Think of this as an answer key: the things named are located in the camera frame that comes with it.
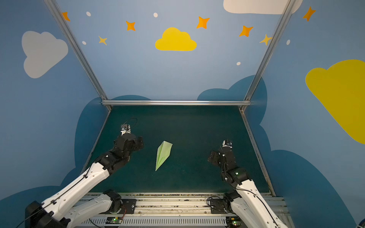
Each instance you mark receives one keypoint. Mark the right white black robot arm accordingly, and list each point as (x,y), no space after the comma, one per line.
(246,202)

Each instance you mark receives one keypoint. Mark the left green circuit board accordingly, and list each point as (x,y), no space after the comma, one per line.
(114,220)

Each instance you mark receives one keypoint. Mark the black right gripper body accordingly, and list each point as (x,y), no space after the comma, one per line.
(215,156)

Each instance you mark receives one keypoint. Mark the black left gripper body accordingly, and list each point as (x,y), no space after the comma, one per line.
(136,142)

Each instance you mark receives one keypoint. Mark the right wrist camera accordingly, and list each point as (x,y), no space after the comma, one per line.
(227,143)

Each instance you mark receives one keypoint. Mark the aluminium right corner post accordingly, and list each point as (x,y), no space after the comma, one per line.
(281,25)

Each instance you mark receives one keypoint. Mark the light green paper sheet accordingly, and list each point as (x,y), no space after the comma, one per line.
(163,153)

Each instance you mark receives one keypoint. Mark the green circuit board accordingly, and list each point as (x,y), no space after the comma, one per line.
(114,220)
(233,222)

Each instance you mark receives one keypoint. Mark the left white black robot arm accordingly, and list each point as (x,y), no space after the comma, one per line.
(61,211)

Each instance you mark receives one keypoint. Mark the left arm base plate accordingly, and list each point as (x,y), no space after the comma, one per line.
(128,206)

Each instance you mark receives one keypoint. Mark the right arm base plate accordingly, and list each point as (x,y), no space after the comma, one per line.
(219,206)

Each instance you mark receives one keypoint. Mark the floor rail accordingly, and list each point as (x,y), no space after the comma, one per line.
(258,154)
(90,124)

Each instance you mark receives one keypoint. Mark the aluminium corner post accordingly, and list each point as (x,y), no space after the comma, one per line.
(281,25)
(63,25)

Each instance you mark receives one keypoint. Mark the right green circuit board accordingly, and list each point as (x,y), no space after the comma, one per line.
(233,222)

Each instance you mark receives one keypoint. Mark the aluminium left corner post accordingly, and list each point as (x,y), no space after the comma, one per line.
(63,25)

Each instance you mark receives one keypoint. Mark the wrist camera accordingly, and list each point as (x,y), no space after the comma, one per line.
(227,143)
(125,129)

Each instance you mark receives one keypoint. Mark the right side floor rail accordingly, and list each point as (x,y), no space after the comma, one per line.
(258,154)

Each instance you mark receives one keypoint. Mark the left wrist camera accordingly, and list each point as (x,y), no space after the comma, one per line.
(125,129)

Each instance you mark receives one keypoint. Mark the left side floor rail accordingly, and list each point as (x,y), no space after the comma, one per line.
(90,124)

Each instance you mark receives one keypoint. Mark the aluminium back frame rail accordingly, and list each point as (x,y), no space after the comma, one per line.
(174,103)

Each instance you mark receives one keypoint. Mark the aluminium front rail platform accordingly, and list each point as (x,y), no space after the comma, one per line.
(179,210)

